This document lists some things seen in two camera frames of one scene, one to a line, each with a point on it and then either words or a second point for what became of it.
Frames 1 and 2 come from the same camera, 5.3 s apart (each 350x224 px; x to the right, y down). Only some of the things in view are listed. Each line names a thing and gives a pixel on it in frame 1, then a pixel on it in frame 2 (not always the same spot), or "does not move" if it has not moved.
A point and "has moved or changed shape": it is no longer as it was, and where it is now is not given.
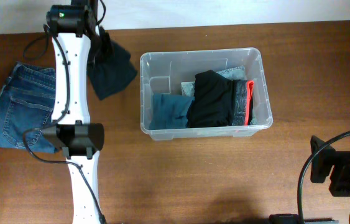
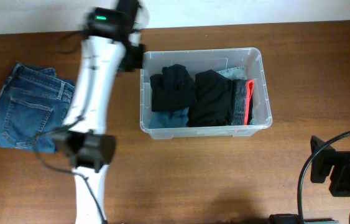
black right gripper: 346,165 does not move
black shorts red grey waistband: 219,102 does not move
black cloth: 109,68 has moved or changed shape
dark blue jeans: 27,105 does not move
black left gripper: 106,50 -> 138,65
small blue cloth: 170,111 does not move
